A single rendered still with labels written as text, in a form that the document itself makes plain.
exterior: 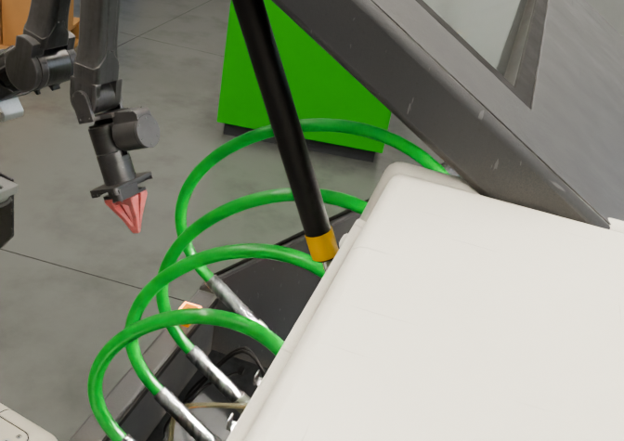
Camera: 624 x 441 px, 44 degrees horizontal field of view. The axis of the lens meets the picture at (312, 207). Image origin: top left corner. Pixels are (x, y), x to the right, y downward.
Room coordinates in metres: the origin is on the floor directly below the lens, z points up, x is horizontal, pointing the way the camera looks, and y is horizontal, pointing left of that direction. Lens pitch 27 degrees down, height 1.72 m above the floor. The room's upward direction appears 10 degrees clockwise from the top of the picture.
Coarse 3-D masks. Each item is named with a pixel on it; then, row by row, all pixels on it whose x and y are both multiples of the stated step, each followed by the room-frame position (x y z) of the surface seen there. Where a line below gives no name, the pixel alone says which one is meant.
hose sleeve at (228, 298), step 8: (208, 280) 0.80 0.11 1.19; (216, 280) 0.80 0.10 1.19; (216, 288) 0.80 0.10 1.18; (224, 288) 0.80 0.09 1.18; (216, 296) 0.80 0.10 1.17; (224, 296) 0.80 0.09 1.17; (232, 296) 0.80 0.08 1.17; (224, 304) 0.80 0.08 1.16; (232, 304) 0.79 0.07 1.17; (240, 304) 0.80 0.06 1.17; (232, 312) 0.80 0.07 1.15; (240, 312) 0.79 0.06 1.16; (248, 312) 0.80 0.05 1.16; (256, 320) 0.79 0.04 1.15
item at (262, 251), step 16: (192, 256) 0.64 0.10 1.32; (208, 256) 0.63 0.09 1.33; (224, 256) 0.63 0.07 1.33; (240, 256) 0.63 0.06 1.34; (256, 256) 0.62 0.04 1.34; (272, 256) 0.62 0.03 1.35; (288, 256) 0.62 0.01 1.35; (304, 256) 0.62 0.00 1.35; (160, 272) 0.65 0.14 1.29; (176, 272) 0.64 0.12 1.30; (320, 272) 0.61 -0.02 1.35; (144, 288) 0.65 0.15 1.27; (160, 288) 0.65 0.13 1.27; (144, 304) 0.65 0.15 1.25; (128, 320) 0.65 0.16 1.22; (128, 352) 0.65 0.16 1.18; (144, 368) 0.65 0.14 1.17; (144, 384) 0.65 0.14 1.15; (160, 384) 0.65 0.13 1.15; (160, 400) 0.64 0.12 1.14; (176, 400) 0.64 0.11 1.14; (176, 416) 0.64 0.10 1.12; (192, 416) 0.64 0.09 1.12; (192, 432) 0.63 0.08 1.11; (208, 432) 0.64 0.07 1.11
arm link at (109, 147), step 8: (104, 120) 1.26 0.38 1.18; (88, 128) 1.26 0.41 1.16; (96, 128) 1.23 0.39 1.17; (104, 128) 1.24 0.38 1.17; (96, 136) 1.23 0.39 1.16; (104, 136) 1.23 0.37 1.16; (96, 144) 1.23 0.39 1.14; (104, 144) 1.23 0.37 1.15; (112, 144) 1.23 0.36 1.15; (96, 152) 1.23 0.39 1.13; (104, 152) 1.23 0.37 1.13
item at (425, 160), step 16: (304, 128) 0.78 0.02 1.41; (320, 128) 0.78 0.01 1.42; (336, 128) 0.78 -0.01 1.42; (352, 128) 0.77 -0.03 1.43; (368, 128) 0.77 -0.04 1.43; (224, 144) 0.81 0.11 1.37; (240, 144) 0.80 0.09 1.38; (400, 144) 0.76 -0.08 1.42; (208, 160) 0.81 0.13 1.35; (416, 160) 0.76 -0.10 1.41; (432, 160) 0.76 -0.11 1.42; (192, 176) 0.81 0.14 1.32; (176, 208) 0.82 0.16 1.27; (176, 224) 0.81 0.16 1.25; (208, 272) 0.81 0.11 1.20
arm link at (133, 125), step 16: (80, 96) 1.23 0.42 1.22; (80, 112) 1.23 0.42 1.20; (112, 112) 1.23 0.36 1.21; (128, 112) 1.22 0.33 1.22; (144, 112) 1.23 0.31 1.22; (112, 128) 1.23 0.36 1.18; (128, 128) 1.21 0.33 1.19; (144, 128) 1.22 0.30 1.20; (128, 144) 1.21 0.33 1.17; (144, 144) 1.20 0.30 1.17
